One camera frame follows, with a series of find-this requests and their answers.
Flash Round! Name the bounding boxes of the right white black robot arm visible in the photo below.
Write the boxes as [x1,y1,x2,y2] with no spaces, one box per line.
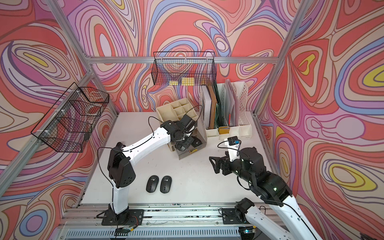
[209,147,321,240]

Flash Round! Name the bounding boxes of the black wire basket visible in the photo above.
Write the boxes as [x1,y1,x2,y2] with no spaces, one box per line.
[31,83,110,153]
[151,51,217,86]

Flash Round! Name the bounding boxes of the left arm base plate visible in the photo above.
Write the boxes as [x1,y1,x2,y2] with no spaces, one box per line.
[101,208,144,227]

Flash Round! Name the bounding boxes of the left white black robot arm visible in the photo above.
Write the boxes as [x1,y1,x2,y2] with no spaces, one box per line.
[107,114,198,215]

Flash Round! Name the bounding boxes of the green folder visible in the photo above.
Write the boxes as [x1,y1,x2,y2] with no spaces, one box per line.
[213,83,224,128]

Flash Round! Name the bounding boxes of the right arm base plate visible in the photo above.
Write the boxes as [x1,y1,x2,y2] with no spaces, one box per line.
[218,208,249,225]

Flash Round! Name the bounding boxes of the left black wire basket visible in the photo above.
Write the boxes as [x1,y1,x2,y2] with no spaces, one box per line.
[31,83,110,153]

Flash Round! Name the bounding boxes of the black computer mouse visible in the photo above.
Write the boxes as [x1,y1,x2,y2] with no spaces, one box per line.
[160,176,172,194]
[175,143,190,152]
[146,175,159,193]
[192,137,202,148]

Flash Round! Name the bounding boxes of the translucent grey folders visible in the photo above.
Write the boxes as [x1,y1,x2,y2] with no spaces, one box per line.
[224,79,239,127]

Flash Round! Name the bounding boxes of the brown cardboard folder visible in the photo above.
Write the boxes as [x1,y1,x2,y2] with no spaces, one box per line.
[208,85,217,129]

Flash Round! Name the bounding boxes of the yellow sticky notes pad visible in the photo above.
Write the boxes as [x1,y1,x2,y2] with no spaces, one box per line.
[181,77,195,86]

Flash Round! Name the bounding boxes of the beige drawer organizer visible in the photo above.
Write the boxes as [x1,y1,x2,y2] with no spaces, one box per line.
[156,99,206,152]

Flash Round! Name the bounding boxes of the white file rack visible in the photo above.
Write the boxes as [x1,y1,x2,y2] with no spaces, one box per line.
[206,82,253,140]

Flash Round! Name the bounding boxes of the back black wire basket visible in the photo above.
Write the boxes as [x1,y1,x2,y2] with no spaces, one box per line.
[151,51,217,86]

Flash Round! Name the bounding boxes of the small yellow notes pad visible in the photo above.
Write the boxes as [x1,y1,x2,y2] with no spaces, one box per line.
[169,81,179,86]

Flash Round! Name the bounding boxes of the aluminium rail base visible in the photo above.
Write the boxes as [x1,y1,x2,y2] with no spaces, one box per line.
[53,202,310,240]

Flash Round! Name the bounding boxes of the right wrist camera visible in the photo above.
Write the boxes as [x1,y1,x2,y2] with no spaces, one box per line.
[225,136,241,162]

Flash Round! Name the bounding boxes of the white book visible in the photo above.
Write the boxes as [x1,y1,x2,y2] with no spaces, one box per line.
[201,86,212,128]

